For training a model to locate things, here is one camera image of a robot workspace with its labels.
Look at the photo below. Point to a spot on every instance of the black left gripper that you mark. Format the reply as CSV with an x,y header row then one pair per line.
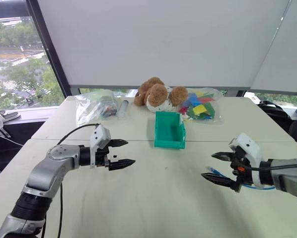
x,y
101,158

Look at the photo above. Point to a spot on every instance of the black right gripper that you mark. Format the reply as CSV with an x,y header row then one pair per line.
x,y
243,173

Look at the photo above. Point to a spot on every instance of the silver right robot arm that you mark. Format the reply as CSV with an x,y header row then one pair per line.
x,y
287,173

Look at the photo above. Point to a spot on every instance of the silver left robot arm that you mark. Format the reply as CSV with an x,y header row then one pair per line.
x,y
51,168

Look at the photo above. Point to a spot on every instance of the clear plastic tube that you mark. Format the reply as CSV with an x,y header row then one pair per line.
x,y
123,107

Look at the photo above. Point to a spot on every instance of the green plastic bin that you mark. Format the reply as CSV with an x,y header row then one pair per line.
x,y
168,134

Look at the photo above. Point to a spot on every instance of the clear bag with parts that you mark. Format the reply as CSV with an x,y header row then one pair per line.
x,y
96,106

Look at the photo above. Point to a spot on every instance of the bag of coloured pieces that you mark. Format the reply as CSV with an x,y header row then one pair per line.
x,y
200,106

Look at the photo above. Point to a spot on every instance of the brown plush dog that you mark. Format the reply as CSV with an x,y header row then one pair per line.
x,y
158,96

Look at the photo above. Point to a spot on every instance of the black backpack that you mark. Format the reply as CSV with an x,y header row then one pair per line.
x,y
275,116

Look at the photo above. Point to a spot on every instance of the large white roller blind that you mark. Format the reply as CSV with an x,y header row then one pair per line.
x,y
151,42

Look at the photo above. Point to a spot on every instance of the narrow white roller blind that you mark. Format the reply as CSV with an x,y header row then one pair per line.
x,y
285,62

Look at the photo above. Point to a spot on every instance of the white slippers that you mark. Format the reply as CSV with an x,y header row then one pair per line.
x,y
0,119

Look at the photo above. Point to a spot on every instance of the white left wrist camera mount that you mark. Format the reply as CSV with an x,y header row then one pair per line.
x,y
100,135

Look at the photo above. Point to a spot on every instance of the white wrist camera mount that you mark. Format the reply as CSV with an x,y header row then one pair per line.
x,y
251,148
100,135

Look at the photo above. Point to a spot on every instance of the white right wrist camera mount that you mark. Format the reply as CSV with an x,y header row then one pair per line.
x,y
251,148

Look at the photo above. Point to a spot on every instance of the black window frame post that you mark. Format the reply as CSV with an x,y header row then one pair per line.
x,y
49,49

